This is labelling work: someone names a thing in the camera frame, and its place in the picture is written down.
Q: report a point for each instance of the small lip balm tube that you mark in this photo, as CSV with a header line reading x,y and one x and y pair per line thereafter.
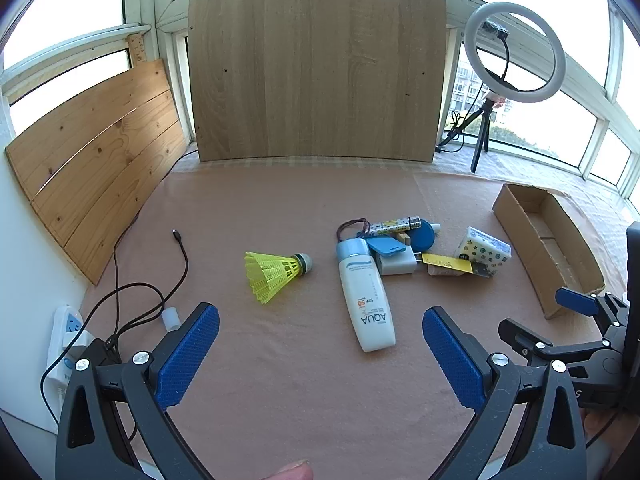
x,y
442,270

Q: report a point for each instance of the white charger plug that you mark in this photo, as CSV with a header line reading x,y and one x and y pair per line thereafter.
x,y
395,265

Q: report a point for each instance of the person's right hand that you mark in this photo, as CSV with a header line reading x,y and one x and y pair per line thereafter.
x,y
602,425

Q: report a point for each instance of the yellow shuttlecock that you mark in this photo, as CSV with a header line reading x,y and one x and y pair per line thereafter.
x,y
270,272

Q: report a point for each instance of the white patterned lighter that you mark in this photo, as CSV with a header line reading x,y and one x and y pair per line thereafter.
x,y
390,227

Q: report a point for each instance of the small white bottle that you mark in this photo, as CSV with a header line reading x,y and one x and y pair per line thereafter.
x,y
170,319

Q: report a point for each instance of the patterned tissue pack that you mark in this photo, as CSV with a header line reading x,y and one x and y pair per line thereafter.
x,y
480,250

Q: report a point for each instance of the large light oak board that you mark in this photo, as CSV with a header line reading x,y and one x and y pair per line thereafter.
x,y
315,70

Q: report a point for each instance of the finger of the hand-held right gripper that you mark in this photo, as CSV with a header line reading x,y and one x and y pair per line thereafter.
x,y
575,300
525,340

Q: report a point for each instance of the small wooden strip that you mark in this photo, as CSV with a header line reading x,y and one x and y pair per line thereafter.
x,y
136,50

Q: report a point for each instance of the person's left hand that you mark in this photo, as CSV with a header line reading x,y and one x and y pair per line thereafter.
x,y
295,471

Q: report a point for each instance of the yellow ruler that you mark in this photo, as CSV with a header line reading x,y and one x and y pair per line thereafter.
x,y
445,261

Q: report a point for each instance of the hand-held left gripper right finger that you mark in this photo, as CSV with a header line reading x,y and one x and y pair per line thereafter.
x,y
450,355

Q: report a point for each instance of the blue round case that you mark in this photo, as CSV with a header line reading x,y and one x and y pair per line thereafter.
x,y
422,235

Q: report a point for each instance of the white sunscreen bottle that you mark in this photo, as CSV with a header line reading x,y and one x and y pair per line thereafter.
x,y
365,300

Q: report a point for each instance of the white power strip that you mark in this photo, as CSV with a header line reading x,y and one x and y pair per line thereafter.
x,y
67,325

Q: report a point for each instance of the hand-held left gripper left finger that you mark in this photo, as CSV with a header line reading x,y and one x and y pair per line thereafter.
x,y
190,355

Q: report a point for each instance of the black gooseneck phone clamp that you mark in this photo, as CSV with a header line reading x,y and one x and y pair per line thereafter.
x,y
496,29

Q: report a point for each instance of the black tripod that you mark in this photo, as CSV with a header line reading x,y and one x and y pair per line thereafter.
x,y
482,130

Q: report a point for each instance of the cardboard box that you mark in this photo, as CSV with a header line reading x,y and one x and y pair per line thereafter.
x,y
515,210

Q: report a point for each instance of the wooden clothespin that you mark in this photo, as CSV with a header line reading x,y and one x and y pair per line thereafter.
x,y
402,237

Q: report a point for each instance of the pine plank panel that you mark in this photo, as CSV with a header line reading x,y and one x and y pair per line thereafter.
x,y
95,160

